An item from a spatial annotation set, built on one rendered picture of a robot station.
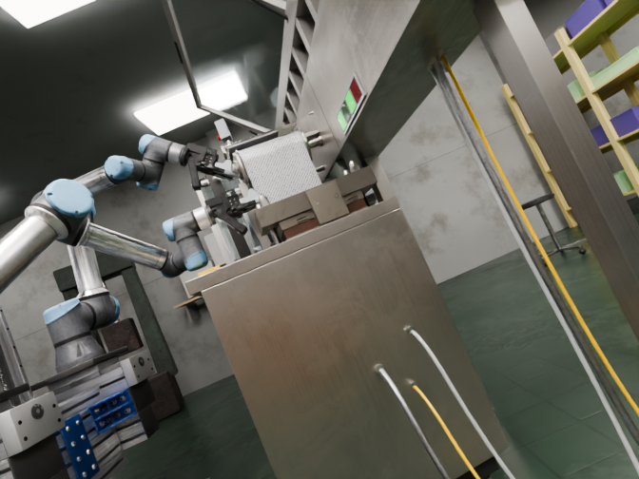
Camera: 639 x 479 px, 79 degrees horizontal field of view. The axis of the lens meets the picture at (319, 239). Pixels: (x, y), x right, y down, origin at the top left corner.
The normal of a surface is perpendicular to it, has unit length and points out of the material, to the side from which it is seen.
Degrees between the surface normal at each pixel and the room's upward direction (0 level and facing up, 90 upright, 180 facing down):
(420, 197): 90
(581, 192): 90
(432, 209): 90
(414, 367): 90
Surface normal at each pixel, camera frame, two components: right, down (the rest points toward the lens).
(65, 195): 0.72, -0.45
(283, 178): 0.15, -0.15
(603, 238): -0.90, 0.38
